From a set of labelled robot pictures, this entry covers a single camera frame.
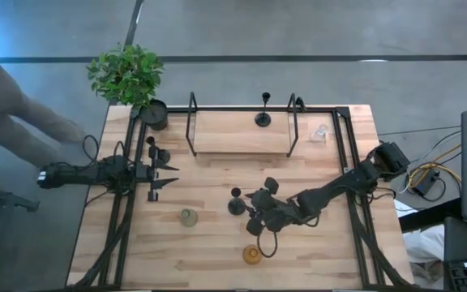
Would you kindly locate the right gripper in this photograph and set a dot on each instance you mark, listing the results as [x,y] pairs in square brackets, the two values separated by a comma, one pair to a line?
[270,209]

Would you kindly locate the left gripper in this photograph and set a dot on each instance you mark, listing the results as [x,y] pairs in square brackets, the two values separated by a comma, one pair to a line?
[146,172]

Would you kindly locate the tall black candlestick holder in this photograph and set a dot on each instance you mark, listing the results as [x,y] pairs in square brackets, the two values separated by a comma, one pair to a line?
[236,207]

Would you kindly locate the green tinted glass candle holder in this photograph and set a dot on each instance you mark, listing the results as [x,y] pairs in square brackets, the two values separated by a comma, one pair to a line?
[189,217]

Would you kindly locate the amber glass candle holder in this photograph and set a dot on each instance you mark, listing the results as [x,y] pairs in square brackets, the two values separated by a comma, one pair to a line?
[252,254]

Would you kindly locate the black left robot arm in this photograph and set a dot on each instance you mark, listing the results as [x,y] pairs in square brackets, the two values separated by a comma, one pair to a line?
[79,174]

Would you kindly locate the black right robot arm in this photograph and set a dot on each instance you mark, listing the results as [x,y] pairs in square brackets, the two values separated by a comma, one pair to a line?
[339,186]

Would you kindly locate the clear glass candle holder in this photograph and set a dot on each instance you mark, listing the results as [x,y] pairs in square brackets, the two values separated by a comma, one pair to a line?
[318,135]

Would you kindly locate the black plant pot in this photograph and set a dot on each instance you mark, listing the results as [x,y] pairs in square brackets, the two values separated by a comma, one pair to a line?
[153,113]

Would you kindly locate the green leafy plant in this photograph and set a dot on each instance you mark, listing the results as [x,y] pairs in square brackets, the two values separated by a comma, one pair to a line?
[126,75]

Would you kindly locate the black floor stand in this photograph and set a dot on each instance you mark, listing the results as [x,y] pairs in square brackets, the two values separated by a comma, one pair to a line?
[2,197]

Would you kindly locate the white plastic bag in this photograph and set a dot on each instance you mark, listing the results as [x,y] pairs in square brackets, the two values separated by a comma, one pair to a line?
[422,247]

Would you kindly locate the black power adapter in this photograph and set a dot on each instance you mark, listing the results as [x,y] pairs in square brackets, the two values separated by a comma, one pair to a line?
[427,182]

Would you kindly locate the wooden shelf black frame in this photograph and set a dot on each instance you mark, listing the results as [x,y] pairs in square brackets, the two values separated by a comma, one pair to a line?
[237,134]

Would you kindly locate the black metal rig frame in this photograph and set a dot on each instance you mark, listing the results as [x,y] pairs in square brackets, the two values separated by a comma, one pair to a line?
[318,110]

